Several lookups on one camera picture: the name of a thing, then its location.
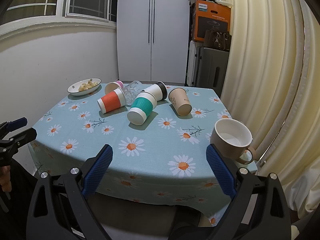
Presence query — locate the black banded white cup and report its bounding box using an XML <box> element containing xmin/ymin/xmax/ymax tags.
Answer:
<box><xmin>143</xmin><ymin>81</ymin><xmax>168</xmax><ymax>101</ymax></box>

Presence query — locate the daisy print blue tablecloth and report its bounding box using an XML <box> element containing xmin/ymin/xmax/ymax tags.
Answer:
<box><xmin>29</xmin><ymin>86</ymin><xmax>231</xmax><ymax>226</ymax></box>

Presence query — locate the clear glass cup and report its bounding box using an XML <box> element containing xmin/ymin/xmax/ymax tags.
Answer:
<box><xmin>123</xmin><ymin>81</ymin><xmax>143</xmax><ymax>106</ymax></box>

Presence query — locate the white framed window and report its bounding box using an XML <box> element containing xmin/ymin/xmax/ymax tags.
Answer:
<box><xmin>1</xmin><ymin>0</ymin><xmax>117</xmax><ymax>40</ymax></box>

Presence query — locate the orange Philips cardboard box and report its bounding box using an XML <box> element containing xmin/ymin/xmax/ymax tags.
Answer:
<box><xmin>191</xmin><ymin>0</ymin><xmax>231</xmax><ymax>42</ymax></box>

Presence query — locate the white double door cabinet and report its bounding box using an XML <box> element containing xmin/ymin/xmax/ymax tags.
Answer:
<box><xmin>117</xmin><ymin>0</ymin><xmax>189</xmax><ymax>84</ymax></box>

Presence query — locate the cream pleated curtain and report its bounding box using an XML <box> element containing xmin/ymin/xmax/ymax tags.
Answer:
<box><xmin>221</xmin><ymin>0</ymin><xmax>319</xmax><ymax>218</ymax></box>

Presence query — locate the white radiator heater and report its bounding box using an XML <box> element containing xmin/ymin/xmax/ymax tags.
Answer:
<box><xmin>186</xmin><ymin>41</ymin><xmax>200</xmax><ymax>86</ymax></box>

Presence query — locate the grey suitcase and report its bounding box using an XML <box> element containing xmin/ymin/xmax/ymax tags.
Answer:
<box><xmin>194</xmin><ymin>47</ymin><xmax>229</xmax><ymax>97</ymax></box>

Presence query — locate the beige ceramic mug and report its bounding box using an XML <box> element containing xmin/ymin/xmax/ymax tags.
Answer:
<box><xmin>210</xmin><ymin>119</ymin><xmax>256</xmax><ymax>165</ymax></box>

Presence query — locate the person's left hand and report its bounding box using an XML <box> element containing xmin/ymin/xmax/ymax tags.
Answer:
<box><xmin>0</xmin><ymin>166</ymin><xmax>12</xmax><ymax>192</ymax></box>

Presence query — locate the white bowl with snacks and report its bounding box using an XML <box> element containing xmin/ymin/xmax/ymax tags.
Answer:
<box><xmin>67</xmin><ymin>78</ymin><xmax>101</xmax><ymax>96</ymax></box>

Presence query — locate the brown kraft paper cup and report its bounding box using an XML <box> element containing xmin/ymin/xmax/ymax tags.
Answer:
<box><xmin>169</xmin><ymin>87</ymin><xmax>192</xmax><ymax>116</ymax></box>

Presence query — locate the brown leather handbag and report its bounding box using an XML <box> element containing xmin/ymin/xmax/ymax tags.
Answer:
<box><xmin>203</xmin><ymin>30</ymin><xmax>232</xmax><ymax>51</ymax></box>

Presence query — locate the orange sleeve paper cup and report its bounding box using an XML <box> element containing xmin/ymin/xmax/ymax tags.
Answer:
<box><xmin>97</xmin><ymin>88</ymin><xmax>126</xmax><ymax>114</ymax></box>

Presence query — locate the teal sleeve paper cup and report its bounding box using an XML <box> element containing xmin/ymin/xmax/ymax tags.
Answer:
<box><xmin>127</xmin><ymin>92</ymin><xmax>157</xmax><ymax>126</ymax></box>

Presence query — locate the pink sleeve paper cup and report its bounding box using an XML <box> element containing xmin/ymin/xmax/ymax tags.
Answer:
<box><xmin>105</xmin><ymin>80</ymin><xmax>124</xmax><ymax>94</ymax></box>

